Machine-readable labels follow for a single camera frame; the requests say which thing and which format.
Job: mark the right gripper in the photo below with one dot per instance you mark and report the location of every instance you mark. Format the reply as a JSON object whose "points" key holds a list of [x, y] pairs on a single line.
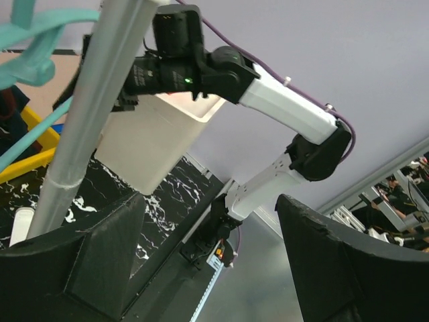
{"points": [[124, 101]]}

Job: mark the white storage box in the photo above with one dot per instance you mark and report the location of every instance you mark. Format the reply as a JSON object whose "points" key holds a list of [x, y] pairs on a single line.
{"points": [[142, 146]]}

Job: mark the blue board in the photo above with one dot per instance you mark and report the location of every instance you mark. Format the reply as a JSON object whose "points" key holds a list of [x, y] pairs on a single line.
{"points": [[58, 128]]}

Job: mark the metal clothes rack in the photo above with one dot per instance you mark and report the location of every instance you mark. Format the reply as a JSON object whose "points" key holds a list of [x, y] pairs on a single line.
{"points": [[111, 52]]}

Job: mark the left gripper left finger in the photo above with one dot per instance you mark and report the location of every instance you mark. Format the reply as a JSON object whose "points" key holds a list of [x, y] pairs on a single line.
{"points": [[78, 272]]}

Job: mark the pink board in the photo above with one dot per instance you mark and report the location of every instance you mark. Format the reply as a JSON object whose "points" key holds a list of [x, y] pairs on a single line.
{"points": [[43, 95]]}

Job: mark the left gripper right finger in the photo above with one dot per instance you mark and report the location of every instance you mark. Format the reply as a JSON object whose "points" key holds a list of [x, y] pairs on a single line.
{"points": [[341, 274]]}

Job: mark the yellow plastic tray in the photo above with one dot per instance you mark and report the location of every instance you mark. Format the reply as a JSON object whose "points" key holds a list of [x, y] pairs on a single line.
{"points": [[38, 154]]}

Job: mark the navy tank top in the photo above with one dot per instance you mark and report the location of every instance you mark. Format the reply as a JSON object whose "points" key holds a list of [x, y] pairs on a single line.
{"points": [[13, 127]]}

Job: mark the teal plastic hanger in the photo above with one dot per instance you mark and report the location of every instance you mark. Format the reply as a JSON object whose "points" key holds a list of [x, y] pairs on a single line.
{"points": [[45, 29]]}

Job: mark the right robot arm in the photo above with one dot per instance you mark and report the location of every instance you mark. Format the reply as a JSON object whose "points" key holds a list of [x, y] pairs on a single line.
{"points": [[180, 63]]}

